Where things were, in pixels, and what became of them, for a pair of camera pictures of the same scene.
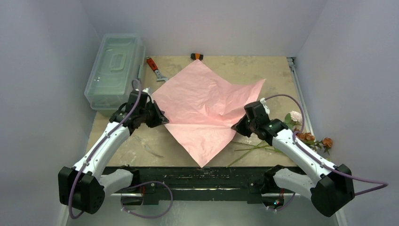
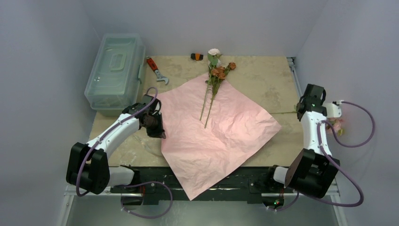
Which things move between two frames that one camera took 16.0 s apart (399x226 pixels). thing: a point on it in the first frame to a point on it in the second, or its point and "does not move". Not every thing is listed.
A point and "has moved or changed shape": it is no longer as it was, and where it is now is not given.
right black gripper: x=242 y=126 to x=300 y=110
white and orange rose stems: x=291 y=120 to x=217 y=71
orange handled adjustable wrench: x=152 y=64 does not move
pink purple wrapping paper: x=202 y=107 has moved or changed shape
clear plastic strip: x=147 y=148 does not move
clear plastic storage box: x=119 y=60 does not move
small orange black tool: x=196 y=56 does not move
